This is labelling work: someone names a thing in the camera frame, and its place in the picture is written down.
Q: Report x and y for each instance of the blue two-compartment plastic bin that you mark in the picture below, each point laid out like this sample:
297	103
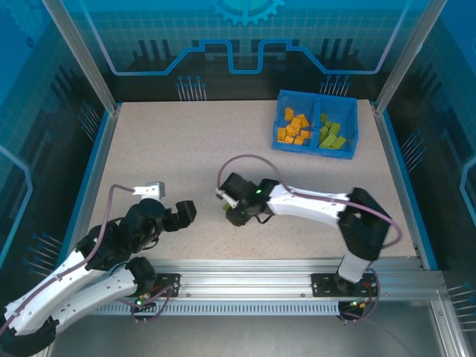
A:
334	106

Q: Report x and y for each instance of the aluminium frame post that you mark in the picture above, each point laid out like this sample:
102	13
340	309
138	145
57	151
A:
82	56
409	56

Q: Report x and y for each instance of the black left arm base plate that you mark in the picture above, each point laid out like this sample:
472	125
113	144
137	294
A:
167	280

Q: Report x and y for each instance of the aluminium front rail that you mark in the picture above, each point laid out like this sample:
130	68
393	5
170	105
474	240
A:
241	277

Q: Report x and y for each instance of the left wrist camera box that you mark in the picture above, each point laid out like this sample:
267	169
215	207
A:
150	190

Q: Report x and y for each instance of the blue table edge strip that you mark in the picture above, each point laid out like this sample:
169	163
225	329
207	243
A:
404	175
90	175

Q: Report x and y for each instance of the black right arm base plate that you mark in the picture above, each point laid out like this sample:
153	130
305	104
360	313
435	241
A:
321	284

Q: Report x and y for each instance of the small green lego brick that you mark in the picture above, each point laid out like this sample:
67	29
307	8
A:
324	118

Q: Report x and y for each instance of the orange lego brick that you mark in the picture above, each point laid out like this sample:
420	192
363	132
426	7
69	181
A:
282	133
305	134
299	121
288	113
299	141

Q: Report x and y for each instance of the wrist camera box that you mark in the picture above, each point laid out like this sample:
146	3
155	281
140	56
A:
227	197
150	190

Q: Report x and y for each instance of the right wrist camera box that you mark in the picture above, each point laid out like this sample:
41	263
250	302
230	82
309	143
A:
227	197

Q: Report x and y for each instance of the small lit electronics connector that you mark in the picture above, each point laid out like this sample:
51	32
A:
143	303
357	305

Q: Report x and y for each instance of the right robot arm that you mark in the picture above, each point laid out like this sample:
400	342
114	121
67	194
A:
305	202

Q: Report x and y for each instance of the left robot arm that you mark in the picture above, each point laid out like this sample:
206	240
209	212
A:
44	294

